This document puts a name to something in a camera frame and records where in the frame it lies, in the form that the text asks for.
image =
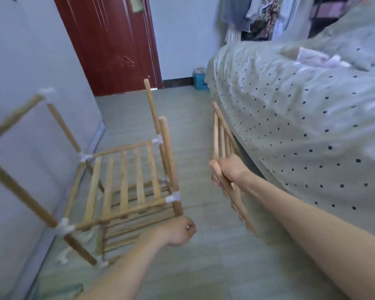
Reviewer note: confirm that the person's right hand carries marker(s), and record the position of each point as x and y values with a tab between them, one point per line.
232	170

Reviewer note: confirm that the person's left hand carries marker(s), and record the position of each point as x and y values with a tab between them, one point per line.
175	232

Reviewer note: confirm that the person's right fingers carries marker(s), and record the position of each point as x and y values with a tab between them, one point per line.
216	173

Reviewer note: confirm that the person's left fingers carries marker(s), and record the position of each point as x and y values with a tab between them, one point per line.
190	228

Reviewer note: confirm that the wooden slatted shelf panel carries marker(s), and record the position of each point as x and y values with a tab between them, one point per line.
222	140

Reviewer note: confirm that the wooden rack frame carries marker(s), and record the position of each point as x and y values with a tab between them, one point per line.
125	181

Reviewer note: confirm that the person's left forearm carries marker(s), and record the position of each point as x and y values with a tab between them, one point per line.
128	271

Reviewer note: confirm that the person's right forearm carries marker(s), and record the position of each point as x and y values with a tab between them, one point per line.
306	228

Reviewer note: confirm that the blue plastic box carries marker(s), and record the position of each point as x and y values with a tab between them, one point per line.
200	80

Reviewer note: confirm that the dotted pale green bed cover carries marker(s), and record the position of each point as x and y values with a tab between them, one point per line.
300	121

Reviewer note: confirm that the white crumpled cloth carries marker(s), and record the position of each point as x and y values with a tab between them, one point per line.
318	57

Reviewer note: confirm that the hanging clothes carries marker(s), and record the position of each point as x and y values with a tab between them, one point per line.
262	17

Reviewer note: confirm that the red-brown wooden door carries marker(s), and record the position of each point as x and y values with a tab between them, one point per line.
112	43

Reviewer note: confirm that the dark metal shelf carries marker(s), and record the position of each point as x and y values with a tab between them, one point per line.
328	12

